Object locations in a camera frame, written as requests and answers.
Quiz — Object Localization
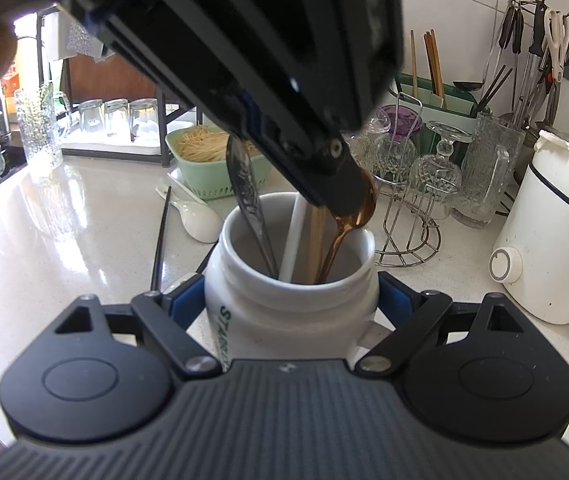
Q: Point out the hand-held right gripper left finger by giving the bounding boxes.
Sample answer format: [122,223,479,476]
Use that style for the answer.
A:
[54,276,221,380]

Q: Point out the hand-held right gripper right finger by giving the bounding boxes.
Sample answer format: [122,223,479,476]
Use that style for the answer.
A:
[353,272,525,377]

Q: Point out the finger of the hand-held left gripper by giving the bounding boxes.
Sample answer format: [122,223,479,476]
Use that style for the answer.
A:
[224,87,315,206]
[259,80,368,217]

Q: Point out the silver metal spoon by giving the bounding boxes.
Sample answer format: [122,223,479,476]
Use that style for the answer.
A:
[225,132,280,278]

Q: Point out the copper spoon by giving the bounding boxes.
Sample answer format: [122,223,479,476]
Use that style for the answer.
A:
[315,166,378,283]

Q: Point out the white chopstick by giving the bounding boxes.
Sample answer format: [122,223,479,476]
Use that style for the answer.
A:
[278,194,311,282]

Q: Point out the white ceramic jar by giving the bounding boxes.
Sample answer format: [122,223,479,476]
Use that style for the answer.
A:
[204,191,380,366]

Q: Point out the crystal goblet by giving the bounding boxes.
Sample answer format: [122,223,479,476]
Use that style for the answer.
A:
[347,132,380,162]
[365,115,418,182]
[409,121,473,221]

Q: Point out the black chopstick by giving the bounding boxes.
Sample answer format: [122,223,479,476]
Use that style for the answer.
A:
[148,199,173,293]
[196,241,218,276]

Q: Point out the dry noodles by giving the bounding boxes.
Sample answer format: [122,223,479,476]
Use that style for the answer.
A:
[177,127,260,163]

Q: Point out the green plastic basket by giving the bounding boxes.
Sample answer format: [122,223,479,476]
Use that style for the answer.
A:
[165,126,272,200]

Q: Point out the white ceramic spoon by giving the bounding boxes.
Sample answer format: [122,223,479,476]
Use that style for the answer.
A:
[156,183,224,242]

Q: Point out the purple cup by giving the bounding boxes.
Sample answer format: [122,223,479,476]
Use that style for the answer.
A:
[379,104,423,138]

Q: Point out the green utensil holder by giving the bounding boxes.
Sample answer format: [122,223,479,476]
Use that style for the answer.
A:
[395,72,485,126]

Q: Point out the brown chopstick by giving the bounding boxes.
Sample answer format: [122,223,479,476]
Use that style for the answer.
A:
[429,29,446,108]
[423,32,440,106]

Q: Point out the white glass tray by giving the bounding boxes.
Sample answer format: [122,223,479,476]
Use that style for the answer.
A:
[59,120,198,157]

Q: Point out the white electric appliance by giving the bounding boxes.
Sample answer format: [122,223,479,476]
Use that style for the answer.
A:
[489,129,569,325]

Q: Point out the black chopsticks pair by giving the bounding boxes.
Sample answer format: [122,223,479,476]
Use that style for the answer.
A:
[475,65,513,113]

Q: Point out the tall textured glass pitcher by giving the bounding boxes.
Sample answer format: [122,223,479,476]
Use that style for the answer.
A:
[14,82,72,171]

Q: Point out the white kitchen scissors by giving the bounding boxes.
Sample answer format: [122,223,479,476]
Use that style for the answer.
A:
[543,8,569,83]

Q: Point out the metal utensil hanger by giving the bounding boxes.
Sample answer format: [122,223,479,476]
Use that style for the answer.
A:
[505,0,569,17]

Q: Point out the orange box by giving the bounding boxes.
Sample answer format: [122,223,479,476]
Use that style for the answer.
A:
[2,72,21,116]

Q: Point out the metal wire glass rack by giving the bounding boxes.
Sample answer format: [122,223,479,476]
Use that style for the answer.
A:
[372,92,443,267]

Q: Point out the black metal shelf frame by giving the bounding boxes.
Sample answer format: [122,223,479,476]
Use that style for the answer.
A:
[36,10,172,170]

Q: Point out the black-handled tongs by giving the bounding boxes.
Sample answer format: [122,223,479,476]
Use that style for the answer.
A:
[482,0,524,106]

